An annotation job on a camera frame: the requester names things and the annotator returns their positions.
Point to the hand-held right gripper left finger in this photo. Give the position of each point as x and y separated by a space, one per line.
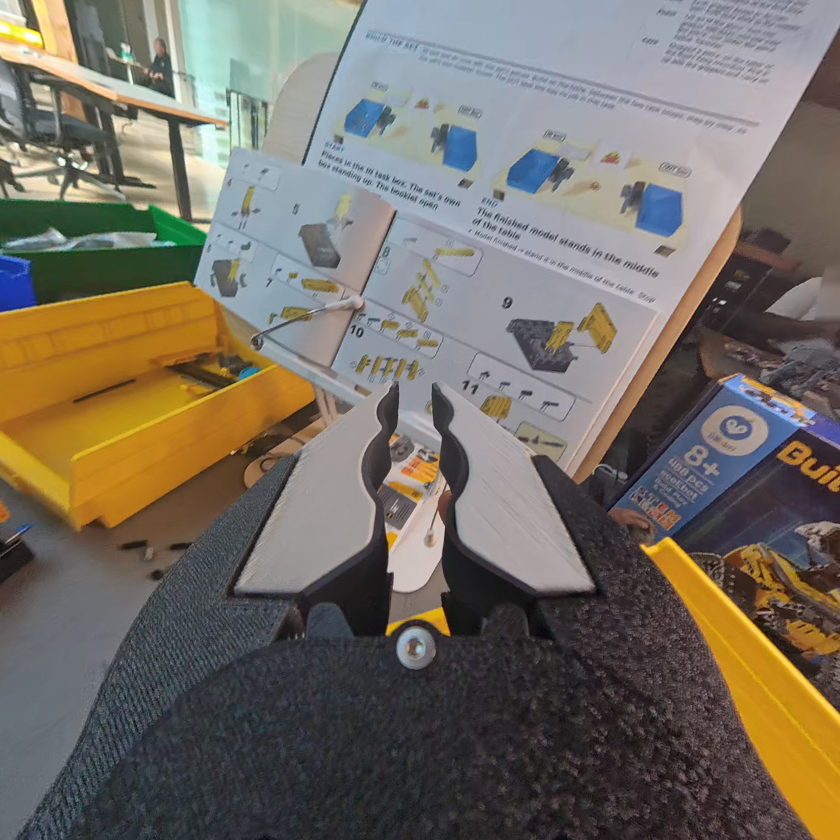
315 525

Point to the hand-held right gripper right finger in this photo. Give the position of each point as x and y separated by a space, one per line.
512 525

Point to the yellow storage bin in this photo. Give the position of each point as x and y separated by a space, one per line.
754 689
164 459

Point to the open lego instruction booklet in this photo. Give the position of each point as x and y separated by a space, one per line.
525 367

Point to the pile of small lego pieces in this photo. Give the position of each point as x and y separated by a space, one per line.
134 544

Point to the lego tracked assembly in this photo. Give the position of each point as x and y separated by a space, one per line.
216 371

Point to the lego model on black base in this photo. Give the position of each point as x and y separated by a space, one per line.
13 558

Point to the person's right hand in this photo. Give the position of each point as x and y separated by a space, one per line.
445 508

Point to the blue printed toy box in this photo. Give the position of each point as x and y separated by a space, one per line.
709 459

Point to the green storage bin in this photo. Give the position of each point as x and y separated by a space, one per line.
98 275

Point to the clear plastic bag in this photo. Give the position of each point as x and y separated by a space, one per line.
65 239

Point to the blue storage bin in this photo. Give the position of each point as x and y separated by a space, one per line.
16 285

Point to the pale document stand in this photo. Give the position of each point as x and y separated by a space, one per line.
295 118

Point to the large printed instruction sheet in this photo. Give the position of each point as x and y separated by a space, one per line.
590 98

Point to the black office chair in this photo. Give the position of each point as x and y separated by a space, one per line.
65 131

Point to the long wooden table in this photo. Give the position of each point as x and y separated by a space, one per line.
131 95

